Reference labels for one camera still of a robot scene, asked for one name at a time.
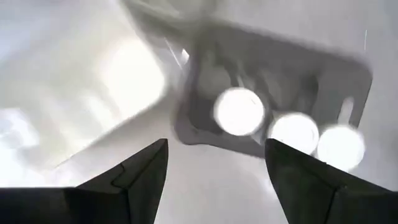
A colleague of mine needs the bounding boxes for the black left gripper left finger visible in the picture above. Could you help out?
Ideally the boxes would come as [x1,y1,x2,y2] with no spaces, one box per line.
[0,138,169,224]

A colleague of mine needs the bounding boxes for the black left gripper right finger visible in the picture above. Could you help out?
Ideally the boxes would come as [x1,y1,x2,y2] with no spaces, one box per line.
[264,138,398,224]

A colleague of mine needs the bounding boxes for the yellow-capped spice jar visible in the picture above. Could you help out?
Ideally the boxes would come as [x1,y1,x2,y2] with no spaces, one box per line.
[213,86,266,137]
[315,124,366,172]
[267,112,320,156]

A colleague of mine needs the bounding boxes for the grey translucent plastic bin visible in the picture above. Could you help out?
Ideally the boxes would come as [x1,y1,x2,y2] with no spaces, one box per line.
[174,18,374,158]

